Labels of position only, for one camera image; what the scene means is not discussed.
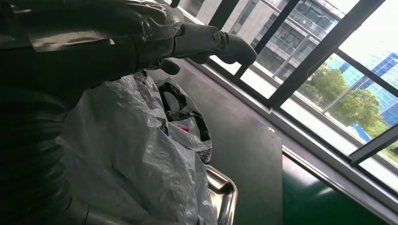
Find grey glass office building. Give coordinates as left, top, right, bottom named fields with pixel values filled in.
left=178, top=0, right=341, bottom=82

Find blue glass building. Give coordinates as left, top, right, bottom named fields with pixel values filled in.
left=326, top=51, right=398, bottom=143

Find white parcel with black logo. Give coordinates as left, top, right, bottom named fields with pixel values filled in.
left=55, top=70, right=218, bottom=225

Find green trees outside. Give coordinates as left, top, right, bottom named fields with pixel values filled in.
left=297, top=66, right=398, bottom=164

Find green conveyor belt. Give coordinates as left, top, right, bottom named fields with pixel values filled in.
left=281, top=146, right=398, bottom=225

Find electronic scale with steel tray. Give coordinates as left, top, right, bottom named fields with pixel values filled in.
left=205, top=165, right=239, bottom=225

